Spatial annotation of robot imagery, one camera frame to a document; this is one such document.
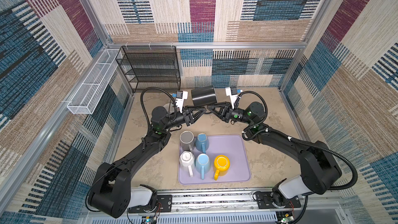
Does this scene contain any lavender silicone tray mat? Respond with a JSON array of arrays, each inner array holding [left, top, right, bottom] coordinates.
[[178, 134, 251, 185]]

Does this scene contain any teal blue patterned mug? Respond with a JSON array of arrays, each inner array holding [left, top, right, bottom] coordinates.
[[195, 133, 209, 153]]

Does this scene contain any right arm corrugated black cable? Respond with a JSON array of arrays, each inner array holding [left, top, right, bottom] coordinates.
[[239, 91, 359, 191]]

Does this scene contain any aluminium front rail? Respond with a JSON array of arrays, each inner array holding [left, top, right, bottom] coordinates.
[[80, 186, 346, 224]]

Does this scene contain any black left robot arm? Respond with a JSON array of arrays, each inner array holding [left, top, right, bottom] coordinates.
[[86, 106, 206, 218]]

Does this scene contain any black mug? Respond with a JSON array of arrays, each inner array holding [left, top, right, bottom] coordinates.
[[191, 85, 217, 107]]

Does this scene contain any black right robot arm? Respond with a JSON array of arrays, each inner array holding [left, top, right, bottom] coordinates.
[[207, 102, 342, 206]]

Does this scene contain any black wire mesh shelf rack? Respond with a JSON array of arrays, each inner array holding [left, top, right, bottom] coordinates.
[[116, 46, 181, 93]]

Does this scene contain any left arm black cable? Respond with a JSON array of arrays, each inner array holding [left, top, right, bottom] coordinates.
[[139, 86, 178, 131]]

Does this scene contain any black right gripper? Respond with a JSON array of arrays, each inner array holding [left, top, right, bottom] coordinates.
[[207, 101, 252, 124]]

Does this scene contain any light blue mug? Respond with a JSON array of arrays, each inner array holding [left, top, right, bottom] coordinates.
[[195, 153, 211, 180]]

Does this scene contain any grey mug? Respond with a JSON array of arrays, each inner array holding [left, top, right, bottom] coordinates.
[[179, 131, 195, 152]]

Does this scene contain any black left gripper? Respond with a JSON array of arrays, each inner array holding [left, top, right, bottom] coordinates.
[[162, 106, 204, 133]]

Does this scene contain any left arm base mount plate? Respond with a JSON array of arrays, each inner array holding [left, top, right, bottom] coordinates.
[[127, 195, 173, 214]]

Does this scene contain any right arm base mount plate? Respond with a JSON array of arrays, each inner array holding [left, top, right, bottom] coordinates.
[[252, 191, 302, 209]]

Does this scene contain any white wire mesh basket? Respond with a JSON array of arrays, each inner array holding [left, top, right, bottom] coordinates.
[[67, 49, 119, 115]]

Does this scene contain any lavender purple mug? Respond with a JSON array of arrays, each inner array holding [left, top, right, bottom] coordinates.
[[163, 103, 175, 116]]

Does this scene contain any yellow mug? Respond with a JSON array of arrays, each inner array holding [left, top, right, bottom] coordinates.
[[214, 155, 231, 180]]

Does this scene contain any white mug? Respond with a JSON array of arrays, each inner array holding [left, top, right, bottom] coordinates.
[[179, 151, 195, 177]]

